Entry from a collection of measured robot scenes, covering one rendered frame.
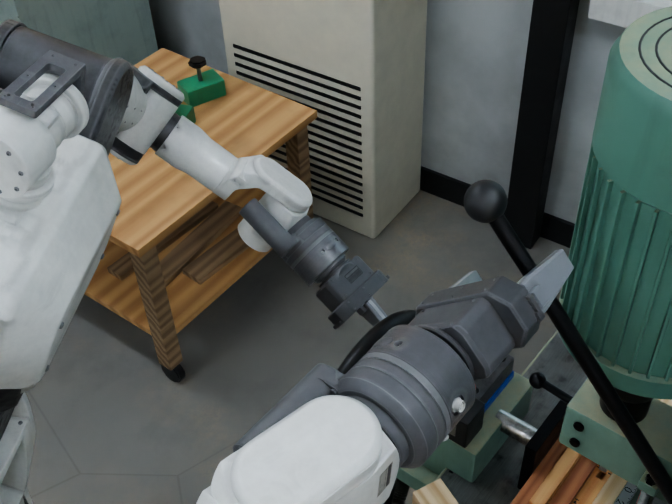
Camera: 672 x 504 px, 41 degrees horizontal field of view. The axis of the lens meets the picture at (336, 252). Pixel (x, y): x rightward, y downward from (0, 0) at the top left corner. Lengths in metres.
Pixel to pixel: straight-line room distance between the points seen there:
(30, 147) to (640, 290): 0.52
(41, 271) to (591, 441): 0.60
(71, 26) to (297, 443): 2.37
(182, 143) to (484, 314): 0.75
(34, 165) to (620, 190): 0.48
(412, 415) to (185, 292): 1.78
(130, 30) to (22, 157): 2.28
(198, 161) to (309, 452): 0.82
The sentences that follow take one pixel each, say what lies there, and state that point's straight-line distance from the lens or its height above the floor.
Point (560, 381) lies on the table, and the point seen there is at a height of 0.90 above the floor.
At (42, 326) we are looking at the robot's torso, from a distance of 0.86.
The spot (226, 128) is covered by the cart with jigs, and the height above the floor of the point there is 0.53.
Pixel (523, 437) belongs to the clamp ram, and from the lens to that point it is 1.12.
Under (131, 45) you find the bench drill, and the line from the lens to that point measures 3.07.
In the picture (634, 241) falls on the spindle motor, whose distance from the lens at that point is 0.76.
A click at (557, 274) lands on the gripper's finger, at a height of 1.35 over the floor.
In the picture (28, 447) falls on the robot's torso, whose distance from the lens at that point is 1.38.
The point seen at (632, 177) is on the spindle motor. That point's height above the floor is 1.43.
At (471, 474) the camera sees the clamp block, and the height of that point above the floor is 0.92.
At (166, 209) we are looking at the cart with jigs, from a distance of 2.11.
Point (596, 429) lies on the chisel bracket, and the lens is 1.02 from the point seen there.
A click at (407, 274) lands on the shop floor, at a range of 2.64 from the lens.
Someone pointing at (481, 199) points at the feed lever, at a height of 1.41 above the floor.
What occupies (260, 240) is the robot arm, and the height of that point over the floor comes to 0.92.
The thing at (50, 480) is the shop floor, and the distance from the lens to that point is 2.34.
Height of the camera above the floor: 1.87
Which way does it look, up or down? 44 degrees down
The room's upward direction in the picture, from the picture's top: 3 degrees counter-clockwise
